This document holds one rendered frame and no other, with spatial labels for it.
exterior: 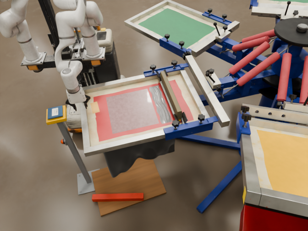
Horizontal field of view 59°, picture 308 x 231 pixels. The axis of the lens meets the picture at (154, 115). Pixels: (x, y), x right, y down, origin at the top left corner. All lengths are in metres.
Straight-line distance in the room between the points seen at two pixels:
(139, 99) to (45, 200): 1.37
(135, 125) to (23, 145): 1.74
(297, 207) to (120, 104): 1.33
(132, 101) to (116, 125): 0.23
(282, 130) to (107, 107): 1.08
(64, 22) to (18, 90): 2.44
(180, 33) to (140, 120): 1.05
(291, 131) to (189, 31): 1.37
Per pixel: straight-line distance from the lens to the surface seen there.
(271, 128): 1.54
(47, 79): 3.90
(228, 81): 1.89
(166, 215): 2.43
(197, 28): 2.58
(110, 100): 1.91
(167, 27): 2.61
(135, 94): 1.92
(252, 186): 0.84
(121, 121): 1.76
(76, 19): 1.53
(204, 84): 1.85
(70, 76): 1.55
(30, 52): 2.11
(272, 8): 2.52
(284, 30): 1.93
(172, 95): 1.73
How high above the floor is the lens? 2.26
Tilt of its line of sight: 48 degrees down
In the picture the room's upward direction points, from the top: 5 degrees counter-clockwise
